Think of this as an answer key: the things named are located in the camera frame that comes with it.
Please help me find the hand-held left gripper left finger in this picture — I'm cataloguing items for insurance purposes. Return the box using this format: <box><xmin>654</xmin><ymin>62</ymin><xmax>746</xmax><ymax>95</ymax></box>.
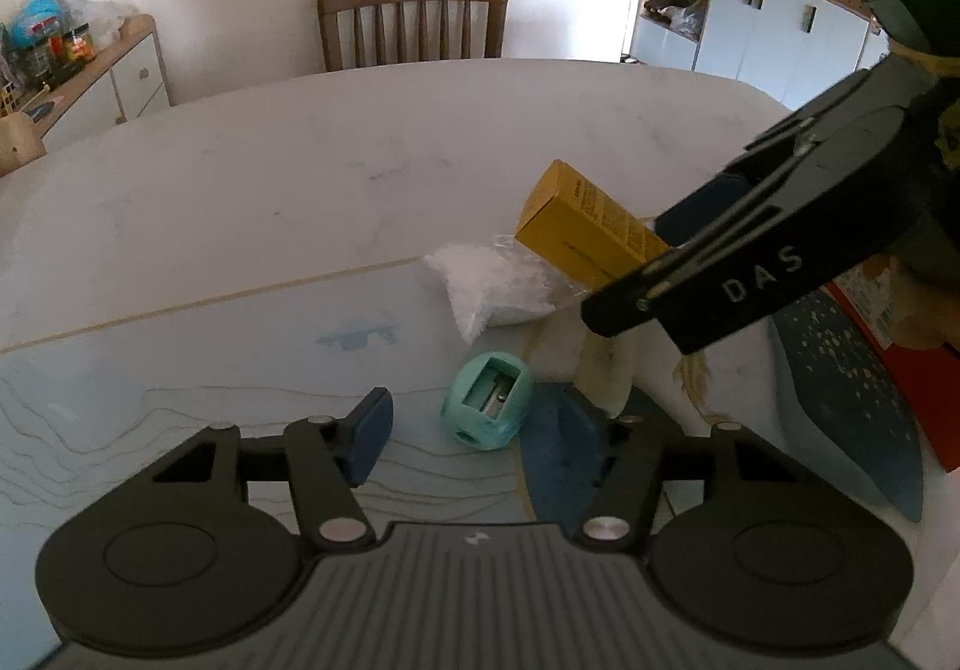
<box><xmin>154</xmin><ymin>385</ymin><xmax>395</xmax><ymax>549</ymax></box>

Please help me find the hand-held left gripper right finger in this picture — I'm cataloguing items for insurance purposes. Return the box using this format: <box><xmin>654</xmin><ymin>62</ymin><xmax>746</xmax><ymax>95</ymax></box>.
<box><xmin>559</xmin><ymin>389</ymin><xmax>808</xmax><ymax>551</ymax></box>

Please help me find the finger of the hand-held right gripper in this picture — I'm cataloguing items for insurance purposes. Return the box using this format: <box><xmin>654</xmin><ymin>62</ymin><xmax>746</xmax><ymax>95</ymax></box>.
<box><xmin>651</xmin><ymin>61</ymin><xmax>935</xmax><ymax>249</ymax></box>
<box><xmin>581</xmin><ymin>106</ymin><xmax>932</xmax><ymax>354</ymax></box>

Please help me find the teal pencil sharpener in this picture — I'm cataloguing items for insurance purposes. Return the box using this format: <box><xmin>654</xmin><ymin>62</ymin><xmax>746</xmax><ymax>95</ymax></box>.
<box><xmin>441</xmin><ymin>351</ymin><xmax>537</xmax><ymax>452</ymax></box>

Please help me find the yellow cardboard box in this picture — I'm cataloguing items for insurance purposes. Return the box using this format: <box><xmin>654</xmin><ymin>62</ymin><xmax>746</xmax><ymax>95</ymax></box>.
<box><xmin>514</xmin><ymin>160</ymin><xmax>672</xmax><ymax>292</ymax></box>

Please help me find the red cardboard box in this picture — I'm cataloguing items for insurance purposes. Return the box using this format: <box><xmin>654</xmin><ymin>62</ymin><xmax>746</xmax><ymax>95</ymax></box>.
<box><xmin>825</xmin><ymin>261</ymin><xmax>960</xmax><ymax>477</ymax></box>

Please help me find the crumpled clear plastic bag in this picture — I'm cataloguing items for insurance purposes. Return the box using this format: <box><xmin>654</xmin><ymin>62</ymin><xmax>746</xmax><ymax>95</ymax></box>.
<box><xmin>424</xmin><ymin>233</ymin><xmax>595</xmax><ymax>346</ymax></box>

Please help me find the plastic bag on cabinet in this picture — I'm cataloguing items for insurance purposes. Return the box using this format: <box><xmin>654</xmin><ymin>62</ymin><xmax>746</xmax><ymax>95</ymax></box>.
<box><xmin>643</xmin><ymin>0</ymin><xmax>707</xmax><ymax>43</ymax></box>

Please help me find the wooden chair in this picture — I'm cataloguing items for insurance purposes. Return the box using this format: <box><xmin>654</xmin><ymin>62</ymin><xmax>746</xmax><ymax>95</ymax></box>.
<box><xmin>317</xmin><ymin>0</ymin><xmax>510</xmax><ymax>73</ymax></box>

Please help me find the white wooden sideboard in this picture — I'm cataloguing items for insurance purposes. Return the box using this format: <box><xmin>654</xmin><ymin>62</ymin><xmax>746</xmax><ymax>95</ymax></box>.
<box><xmin>0</xmin><ymin>14</ymin><xmax>172</xmax><ymax>178</ymax></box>

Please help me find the light wooden stand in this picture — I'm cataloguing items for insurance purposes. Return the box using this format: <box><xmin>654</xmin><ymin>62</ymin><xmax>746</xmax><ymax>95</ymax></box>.
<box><xmin>0</xmin><ymin>111</ymin><xmax>50</xmax><ymax>178</ymax></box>

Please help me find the jar with colourful label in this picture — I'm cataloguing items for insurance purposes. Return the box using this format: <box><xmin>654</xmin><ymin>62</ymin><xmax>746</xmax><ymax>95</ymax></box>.
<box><xmin>49</xmin><ymin>23</ymin><xmax>98</xmax><ymax>65</ymax></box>

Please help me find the large clear plastic bag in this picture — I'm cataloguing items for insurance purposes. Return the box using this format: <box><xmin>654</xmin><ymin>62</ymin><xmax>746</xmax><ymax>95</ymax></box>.
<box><xmin>67</xmin><ymin>0</ymin><xmax>140</xmax><ymax>46</ymax></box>

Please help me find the blue toy package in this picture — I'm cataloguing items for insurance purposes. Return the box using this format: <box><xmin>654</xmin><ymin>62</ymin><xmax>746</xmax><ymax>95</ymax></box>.
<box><xmin>6</xmin><ymin>0</ymin><xmax>65</xmax><ymax>50</ymax></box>

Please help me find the white cabinet wall unit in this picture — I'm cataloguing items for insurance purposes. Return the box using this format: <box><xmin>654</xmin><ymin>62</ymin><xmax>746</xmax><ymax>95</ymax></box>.
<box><xmin>630</xmin><ymin>0</ymin><xmax>893</xmax><ymax>110</ymax></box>

